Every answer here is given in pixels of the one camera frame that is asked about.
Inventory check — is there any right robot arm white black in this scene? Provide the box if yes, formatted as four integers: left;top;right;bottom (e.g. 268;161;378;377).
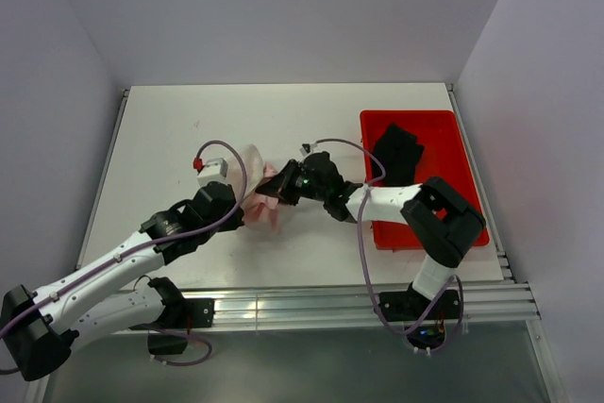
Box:
256;152;486;318

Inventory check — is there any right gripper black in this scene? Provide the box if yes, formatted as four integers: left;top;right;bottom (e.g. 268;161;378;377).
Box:
257;158;328;206

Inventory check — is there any white mesh laundry bag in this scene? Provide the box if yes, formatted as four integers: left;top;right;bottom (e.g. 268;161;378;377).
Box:
226;143;264;197

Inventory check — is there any black garment in bin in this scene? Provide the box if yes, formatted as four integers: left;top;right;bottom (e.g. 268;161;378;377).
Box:
371;124;425;187

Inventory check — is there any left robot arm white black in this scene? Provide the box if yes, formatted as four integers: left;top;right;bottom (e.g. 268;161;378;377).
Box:
1;181;245;381

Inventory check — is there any red plastic bin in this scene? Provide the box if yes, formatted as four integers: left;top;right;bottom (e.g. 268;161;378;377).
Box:
359;109;491;251

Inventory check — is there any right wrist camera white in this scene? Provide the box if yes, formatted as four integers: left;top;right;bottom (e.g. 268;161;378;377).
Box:
299;143;317;157

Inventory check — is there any aluminium mounting rail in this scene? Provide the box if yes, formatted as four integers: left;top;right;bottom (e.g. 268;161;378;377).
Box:
183;280;541;332

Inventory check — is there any pink bra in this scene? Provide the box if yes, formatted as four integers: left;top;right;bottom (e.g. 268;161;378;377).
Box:
242;163;279;232

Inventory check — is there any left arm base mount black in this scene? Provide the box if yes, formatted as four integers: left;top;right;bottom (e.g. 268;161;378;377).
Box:
184;298;215;329

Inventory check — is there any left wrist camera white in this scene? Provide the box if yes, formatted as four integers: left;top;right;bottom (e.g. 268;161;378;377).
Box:
193;158;228;188

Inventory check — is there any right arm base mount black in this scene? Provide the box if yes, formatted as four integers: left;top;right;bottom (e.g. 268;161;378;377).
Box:
378;290;461;322

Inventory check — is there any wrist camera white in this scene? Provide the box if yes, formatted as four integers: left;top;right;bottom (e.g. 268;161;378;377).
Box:
299;143;317;157
193;158;228;188

